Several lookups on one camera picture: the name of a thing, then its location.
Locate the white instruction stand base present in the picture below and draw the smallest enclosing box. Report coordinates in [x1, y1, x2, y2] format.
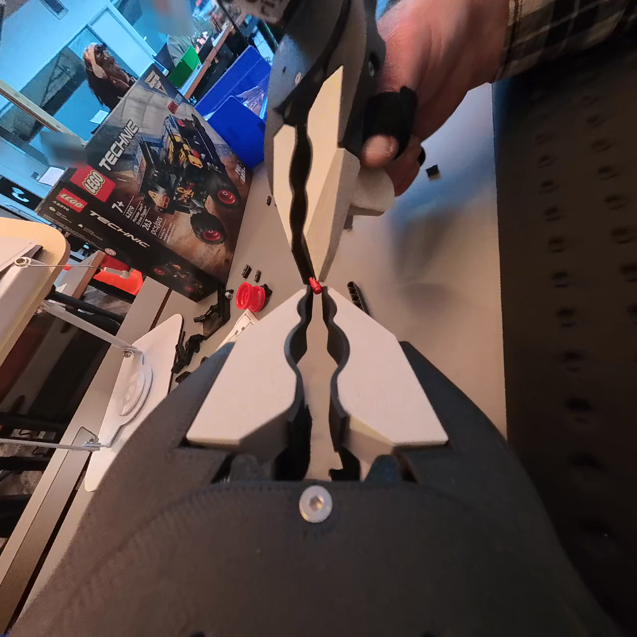
[0, 216, 185, 492]

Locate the printed sticker sheet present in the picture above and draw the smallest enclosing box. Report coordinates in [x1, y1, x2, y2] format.
[219, 313, 259, 349]

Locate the person's right forearm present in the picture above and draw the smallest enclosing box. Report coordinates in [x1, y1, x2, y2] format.
[495, 0, 637, 83]

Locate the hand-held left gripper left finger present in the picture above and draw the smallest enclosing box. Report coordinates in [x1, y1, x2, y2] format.
[185, 287, 312, 448]

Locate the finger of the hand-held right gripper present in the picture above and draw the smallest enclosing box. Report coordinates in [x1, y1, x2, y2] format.
[306, 66, 361, 282]
[272, 123, 313, 280]

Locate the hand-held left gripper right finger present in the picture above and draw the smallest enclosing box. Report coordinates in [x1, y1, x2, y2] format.
[321, 286, 450, 450]

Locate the orange plastic object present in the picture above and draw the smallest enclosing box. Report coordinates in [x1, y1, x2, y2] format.
[94, 269, 145, 299]

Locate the person's right hand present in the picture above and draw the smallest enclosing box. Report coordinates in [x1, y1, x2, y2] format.
[361, 0, 509, 198]

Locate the black toy panel piece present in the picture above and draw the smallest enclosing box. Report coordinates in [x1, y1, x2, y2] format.
[194, 288, 234, 331]

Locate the red wheel hub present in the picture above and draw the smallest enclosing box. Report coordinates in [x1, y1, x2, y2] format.
[236, 282, 267, 312]

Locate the toy truck set box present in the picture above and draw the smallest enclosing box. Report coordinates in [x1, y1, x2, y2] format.
[36, 64, 253, 303]

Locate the cluster of black toy beams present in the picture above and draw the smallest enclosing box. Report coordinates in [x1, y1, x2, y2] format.
[171, 331, 209, 375]

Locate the grey desk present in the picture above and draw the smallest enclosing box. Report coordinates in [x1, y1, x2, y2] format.
[0, 82, 508, 620]

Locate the long black holed beam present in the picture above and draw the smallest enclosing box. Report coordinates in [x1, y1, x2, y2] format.
[347, 280, 371, 314]

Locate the green storage bin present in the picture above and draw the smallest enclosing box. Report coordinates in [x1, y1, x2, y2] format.
[168, 46, 201, 89]

